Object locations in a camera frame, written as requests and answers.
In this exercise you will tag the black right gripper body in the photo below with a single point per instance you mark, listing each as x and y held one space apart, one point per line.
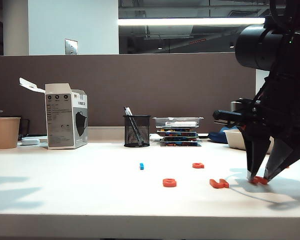
285 112

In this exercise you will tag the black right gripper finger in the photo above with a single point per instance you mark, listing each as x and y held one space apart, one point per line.
280 155
256 150

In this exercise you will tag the orange letter n magnet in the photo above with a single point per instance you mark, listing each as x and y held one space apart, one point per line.
259 180

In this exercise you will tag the orange letter u magnet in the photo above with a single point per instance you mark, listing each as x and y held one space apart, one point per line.
218 184

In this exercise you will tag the orange letter s magnet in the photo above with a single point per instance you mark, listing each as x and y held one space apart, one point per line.
170 183

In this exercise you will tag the orange letter a magnet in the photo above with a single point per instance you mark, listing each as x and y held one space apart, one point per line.
198 165

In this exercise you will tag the blue letter i magnet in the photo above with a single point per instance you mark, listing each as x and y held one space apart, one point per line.
142 166

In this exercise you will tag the white oblong pulp tray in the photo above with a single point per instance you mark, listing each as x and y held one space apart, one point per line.
235 138

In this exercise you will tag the black ceiling spotlight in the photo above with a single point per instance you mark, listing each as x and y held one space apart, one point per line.
232 45

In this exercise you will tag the black mesh pen holder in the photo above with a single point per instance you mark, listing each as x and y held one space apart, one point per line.
137 135

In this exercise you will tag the long ceiling light strip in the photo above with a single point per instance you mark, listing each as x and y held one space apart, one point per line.
190 21

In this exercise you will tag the brown desk partition panel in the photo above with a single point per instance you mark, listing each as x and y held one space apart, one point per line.
140 87

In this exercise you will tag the black white pen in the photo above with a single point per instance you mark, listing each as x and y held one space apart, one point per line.
128 111

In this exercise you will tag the grey white mask box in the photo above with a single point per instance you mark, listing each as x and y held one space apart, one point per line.
60 120

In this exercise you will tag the small white plastic case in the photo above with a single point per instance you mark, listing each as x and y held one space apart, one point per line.
30 141

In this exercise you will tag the dark drinking glass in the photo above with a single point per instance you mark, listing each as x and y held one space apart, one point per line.
25 127

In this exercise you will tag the brown paper cup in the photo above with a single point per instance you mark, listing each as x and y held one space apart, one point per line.
6 133

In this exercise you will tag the white round pillar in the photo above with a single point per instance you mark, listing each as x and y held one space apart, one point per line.
16 27

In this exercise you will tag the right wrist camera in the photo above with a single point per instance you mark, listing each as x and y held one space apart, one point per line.
240 105

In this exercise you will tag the metal wall switch plate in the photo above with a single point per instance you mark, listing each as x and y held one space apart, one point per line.
71 47

